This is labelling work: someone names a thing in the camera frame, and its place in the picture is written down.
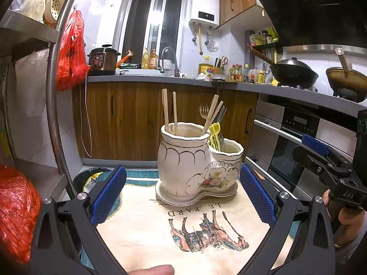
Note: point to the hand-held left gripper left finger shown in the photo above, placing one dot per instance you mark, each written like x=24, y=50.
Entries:
x=110, y=192

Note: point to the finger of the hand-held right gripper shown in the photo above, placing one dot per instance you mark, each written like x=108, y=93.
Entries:
x=315, y=146

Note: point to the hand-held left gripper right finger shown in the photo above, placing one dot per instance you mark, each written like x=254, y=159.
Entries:
x=258, y=194

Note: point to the silver fork scalloped neck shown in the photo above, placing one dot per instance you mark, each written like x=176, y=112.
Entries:
x=220, y=140

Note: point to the white floral ceramic utensil holder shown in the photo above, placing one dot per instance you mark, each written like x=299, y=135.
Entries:
x=177, y=163

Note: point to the steel fork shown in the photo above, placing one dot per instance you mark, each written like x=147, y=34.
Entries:
x=223, y=113

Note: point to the pale wooden chopstick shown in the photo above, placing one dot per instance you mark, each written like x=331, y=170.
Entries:
x=217, y=113
x=174, y=111
x=211, y=111
x=165, y=108

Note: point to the person's right forearm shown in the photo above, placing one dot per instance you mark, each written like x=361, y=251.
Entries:
x=352, y=249

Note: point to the person's right hand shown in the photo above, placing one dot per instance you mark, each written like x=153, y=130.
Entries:
x=352, y=217

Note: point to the person's left hand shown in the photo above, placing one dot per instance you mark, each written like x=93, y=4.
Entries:
x=154, y=270

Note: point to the curved steel tube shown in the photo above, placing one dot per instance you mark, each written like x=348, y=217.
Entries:
x=269, y=177
x=58, y=77

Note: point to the built-in steel oven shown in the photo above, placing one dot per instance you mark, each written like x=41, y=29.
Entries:
x=298, y=120

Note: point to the printed quilted table mat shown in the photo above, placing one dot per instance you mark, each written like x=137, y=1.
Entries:
x=143, y=235

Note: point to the grey kitchen countertop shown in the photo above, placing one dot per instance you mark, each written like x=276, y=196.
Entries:
x=286, y=94

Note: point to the white ceramic drip tray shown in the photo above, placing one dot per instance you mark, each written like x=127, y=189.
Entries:
x=172, y=200

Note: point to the black wok with lid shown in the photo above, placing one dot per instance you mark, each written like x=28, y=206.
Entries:
x=292, y=74

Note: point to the wooden base cabinet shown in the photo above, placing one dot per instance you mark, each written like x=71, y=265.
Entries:
x=129, y=114

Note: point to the large red plastic bag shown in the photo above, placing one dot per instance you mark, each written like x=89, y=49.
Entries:
x=17, y=212

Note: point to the row of condiment bottles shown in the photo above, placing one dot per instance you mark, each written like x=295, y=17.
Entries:
x=238, y=73

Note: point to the knife block with scissors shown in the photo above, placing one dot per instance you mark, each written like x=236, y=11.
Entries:
x=219, y=68

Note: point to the green foil box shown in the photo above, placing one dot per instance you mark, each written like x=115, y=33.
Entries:
x=130, y=66

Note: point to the steel rice cooker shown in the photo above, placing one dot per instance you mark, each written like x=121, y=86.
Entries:
x=101, y=61

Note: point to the white plastic bag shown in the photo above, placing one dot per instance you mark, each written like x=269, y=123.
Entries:
x=31, y=86

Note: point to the orange packet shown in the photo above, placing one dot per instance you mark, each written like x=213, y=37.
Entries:
x=124, y=60

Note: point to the yellow tin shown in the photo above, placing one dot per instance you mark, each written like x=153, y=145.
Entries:
x=205, y=70

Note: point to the yellow dish soap bottle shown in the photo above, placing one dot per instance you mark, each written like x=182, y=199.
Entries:
x=153, y=61
x=145, y=61

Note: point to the black range hood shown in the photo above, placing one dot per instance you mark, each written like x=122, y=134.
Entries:
x=315, y=8

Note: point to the hanging red plastic bag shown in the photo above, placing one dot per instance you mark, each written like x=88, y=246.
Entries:
x=71, y=57

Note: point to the steel sink faucet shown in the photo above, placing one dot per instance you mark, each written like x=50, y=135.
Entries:
x=162, y=60

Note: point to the kitchen window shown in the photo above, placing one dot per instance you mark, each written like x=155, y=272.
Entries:
x=137, y=20

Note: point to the white water heater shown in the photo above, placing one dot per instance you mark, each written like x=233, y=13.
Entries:
x=204, y=5

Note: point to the metal storage shelf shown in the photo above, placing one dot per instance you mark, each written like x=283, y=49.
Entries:
x=25, y=28

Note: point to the cream plastic colander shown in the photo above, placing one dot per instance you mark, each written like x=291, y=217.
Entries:
x=54, y=5

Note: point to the pale cabbage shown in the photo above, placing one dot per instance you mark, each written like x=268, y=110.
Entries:
x=34, y=7

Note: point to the black wall spice rack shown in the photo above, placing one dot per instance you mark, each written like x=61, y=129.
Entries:
x=249, y=43

